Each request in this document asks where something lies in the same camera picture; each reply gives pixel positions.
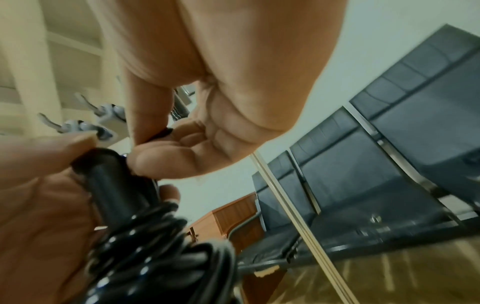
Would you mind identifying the person's right hand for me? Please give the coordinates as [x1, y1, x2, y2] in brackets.
[89, 0, 348, 180]

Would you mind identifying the person's left hand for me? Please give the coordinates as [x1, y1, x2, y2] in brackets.
[0, 131, 182, 304]

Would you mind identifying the black power cord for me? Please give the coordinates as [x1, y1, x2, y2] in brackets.
[70, 127, 243, 304]

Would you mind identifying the cream shelf unit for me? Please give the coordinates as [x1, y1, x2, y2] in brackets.
[0, 0, 128, 149]

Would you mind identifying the brown wooden desk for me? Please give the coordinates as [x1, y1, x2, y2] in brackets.
[186, 191, 286, 304]

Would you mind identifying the black waiting bench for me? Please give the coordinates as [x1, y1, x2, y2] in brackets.
[228, 24, 480, 268]

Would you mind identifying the beige edge strip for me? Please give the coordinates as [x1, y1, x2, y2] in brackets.
[252, 151, 362, 304]

